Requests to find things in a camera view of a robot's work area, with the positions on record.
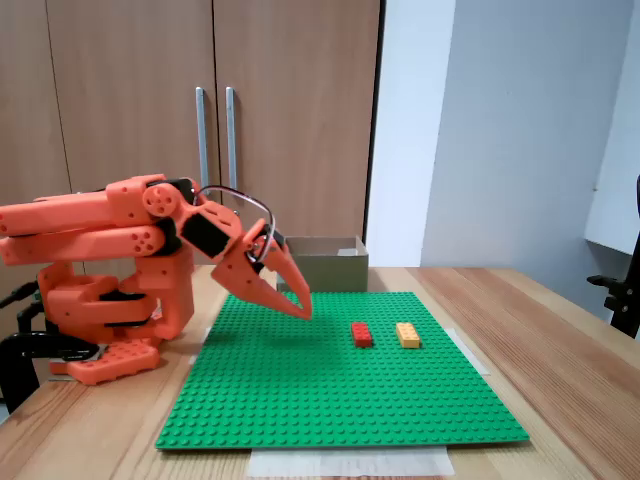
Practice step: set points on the translucent masking tape strip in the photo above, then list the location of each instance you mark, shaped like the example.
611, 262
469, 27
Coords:
350, 462
200, 345
472, 352

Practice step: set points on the green lego baseplate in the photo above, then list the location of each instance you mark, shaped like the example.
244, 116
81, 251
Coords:
325, 390

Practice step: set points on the yellow lego block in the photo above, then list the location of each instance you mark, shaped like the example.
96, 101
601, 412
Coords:
409, 336

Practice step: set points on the black stand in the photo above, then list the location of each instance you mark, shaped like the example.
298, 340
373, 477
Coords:
625, 310

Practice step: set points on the brown cardboard box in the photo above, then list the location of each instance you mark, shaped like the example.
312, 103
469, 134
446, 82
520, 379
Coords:
335, 272

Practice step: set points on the brown wooden cabinet door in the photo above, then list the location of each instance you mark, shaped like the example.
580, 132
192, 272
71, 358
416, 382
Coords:
135, 100
300, 125
25, 125

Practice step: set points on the black table clamp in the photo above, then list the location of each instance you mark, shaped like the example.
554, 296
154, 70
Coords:
20, 345

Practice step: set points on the red lego block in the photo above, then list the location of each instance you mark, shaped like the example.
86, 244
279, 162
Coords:
361, 335

